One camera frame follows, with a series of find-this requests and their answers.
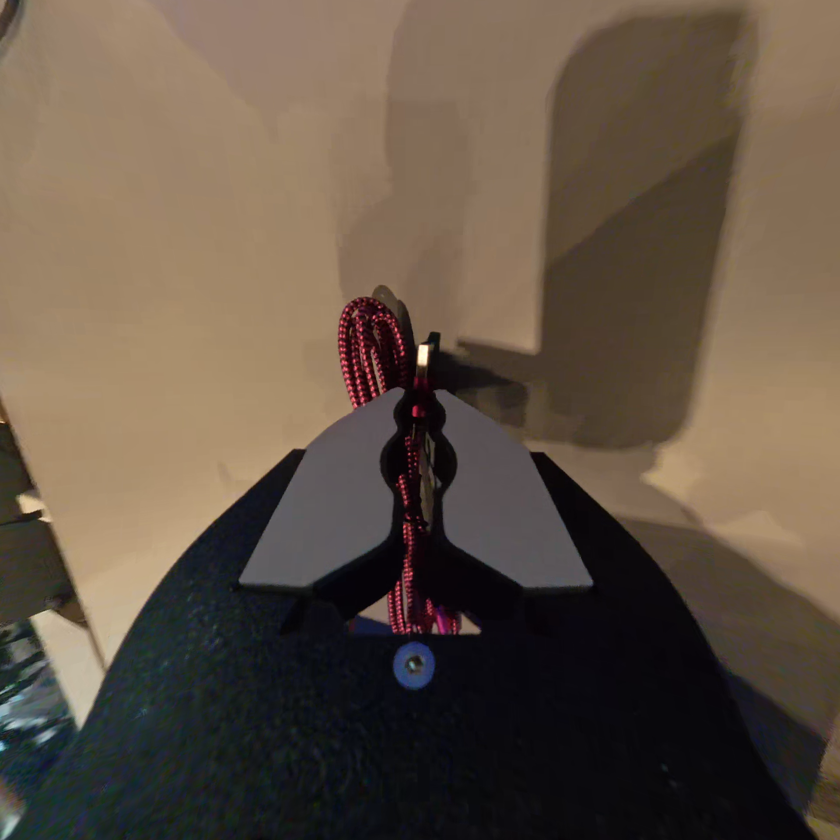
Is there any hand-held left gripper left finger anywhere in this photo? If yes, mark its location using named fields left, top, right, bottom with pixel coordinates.
left=238, top=386, right=417, bottom=596

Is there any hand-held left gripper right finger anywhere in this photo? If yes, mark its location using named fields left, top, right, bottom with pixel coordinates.
left=428, top=388, right=596, bottom=596

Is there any red braided usb cable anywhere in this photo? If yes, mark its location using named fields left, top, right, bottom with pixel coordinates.
left=338, top=297, right=460, bottom=636

